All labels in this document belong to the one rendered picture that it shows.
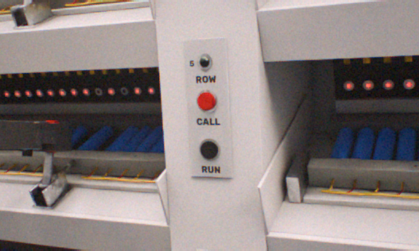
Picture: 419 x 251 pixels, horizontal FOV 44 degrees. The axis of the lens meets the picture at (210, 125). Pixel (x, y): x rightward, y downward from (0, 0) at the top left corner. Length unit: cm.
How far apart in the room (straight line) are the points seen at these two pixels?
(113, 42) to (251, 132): 16
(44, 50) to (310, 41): 27
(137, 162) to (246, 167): 17
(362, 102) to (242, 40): 20
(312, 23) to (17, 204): 38
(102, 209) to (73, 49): 17
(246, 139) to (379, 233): 13
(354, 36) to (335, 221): 16
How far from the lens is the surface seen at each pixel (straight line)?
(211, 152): 45
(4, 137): 47
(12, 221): 62
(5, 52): 59
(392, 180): 49
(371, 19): 42
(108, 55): 51
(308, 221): 47
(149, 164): 57
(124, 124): 68
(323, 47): 43
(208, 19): 45
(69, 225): 57
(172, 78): 47
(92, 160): 61
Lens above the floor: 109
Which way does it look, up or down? 8 degrees down
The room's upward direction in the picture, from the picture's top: 3 degrees counter-clockwise
